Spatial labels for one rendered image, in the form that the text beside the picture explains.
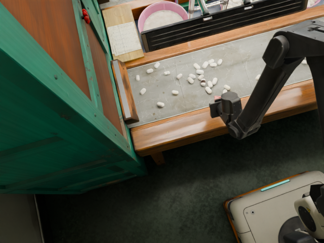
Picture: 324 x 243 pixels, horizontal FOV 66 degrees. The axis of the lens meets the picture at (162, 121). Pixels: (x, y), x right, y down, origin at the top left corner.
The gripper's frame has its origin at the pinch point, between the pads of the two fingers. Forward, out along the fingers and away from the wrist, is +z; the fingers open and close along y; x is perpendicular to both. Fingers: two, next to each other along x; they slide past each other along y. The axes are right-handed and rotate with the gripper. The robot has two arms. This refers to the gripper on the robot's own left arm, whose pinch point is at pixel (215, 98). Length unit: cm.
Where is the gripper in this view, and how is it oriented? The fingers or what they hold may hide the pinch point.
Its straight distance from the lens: 108.7
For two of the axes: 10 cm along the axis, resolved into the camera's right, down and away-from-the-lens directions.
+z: -1.5, -5.2, 8.4
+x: 2.1, 8.1, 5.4
